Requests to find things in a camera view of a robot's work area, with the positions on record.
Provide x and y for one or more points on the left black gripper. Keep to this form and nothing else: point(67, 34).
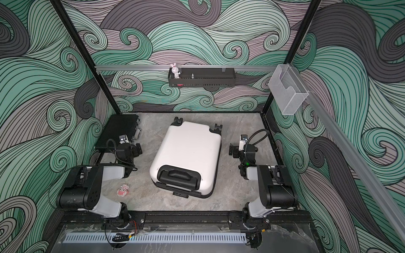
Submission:
point(136, 150)

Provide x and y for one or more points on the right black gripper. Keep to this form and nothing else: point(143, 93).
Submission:
point(235, 148)

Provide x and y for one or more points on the white hard-shell suitcase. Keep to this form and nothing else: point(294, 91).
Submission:
point(187, 160)

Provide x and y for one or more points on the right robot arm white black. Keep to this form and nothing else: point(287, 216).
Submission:
point(276, 190)

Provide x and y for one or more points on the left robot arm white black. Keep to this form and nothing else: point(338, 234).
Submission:
point(81, 190)

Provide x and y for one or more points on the black briefcase case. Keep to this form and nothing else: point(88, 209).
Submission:
point(118, 125)

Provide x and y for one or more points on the pink small toy sticker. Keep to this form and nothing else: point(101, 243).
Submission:
point(123, 190)

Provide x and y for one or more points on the white bunny figurine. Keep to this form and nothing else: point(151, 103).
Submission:
point(175, 71)

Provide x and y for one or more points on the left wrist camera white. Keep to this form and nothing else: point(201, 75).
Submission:
point(123, 139)

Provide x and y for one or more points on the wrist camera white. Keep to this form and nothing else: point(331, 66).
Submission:
point(242, 142)
point(123, 139)

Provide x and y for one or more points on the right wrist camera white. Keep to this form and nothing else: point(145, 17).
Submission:
point(242, 142)

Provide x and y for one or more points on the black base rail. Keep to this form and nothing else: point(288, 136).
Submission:
point(233, 220)

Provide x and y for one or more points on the clear acrylic wall holder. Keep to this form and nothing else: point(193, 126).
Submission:
point(288, 89)

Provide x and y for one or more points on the black wall shelf tray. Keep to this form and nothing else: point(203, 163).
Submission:
point(209, 78)

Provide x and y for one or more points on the white slotted cable duct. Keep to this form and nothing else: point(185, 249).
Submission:
point(97, 238)

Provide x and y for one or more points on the right aluminium wall rail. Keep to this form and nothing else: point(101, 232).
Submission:
point(377, 190)

